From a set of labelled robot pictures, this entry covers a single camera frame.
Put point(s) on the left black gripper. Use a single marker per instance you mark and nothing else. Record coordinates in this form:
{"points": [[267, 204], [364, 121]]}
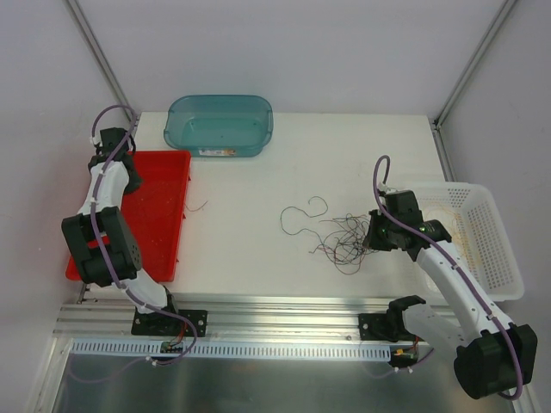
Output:
{"points": [[130, 181]]}

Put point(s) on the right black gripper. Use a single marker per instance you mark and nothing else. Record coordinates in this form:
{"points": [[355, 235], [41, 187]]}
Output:
{"points": [[374, 235]]}

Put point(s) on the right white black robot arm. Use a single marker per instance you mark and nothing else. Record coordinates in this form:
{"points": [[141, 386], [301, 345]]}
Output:
{"points": [[489, 352]]}

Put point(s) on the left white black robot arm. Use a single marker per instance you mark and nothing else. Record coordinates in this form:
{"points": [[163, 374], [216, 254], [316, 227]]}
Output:
{"points": [[101, 242]]}

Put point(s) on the red plastic tray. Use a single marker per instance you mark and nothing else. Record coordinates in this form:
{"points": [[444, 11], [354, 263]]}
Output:
{"points": [[155, 212]]}

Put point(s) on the white perforated plastic basket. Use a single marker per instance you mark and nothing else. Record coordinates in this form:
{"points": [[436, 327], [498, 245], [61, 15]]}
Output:
{"points": [[470, 215]]}

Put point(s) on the teal plastic tub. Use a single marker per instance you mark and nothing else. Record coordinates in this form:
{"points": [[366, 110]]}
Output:
{"points": [[219, 125]]}

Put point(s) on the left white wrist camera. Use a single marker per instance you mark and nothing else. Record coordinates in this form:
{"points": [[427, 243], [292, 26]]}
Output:
{"points": [[96, 142]]}

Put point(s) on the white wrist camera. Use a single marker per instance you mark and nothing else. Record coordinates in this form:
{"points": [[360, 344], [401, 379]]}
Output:
{"points": [[96, 142], [383, 189]]}

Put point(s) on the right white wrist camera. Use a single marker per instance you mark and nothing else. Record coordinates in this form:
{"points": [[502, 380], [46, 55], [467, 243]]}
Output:
{"points": [[383, 189]]}

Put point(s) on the left aluminium frame post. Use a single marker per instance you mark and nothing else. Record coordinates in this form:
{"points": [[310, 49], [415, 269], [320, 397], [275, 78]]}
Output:
{"points": [[84, 27]]}

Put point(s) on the aluminium frame post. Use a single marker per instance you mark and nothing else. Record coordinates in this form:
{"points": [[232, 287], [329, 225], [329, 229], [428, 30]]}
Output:
{"points": [[491, 33], [84, 27]]}

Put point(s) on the aluminium mounting rail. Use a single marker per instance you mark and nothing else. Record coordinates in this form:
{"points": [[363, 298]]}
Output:
{"points": [[231, 317]]}

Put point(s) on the white slotted cable duct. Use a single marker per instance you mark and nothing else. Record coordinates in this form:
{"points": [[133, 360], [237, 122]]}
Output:
{"points": [[237, 350]]}

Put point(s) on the right aluminium frame post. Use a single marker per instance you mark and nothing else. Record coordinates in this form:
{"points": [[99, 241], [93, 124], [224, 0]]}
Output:
{"points": [[491, 33]]}

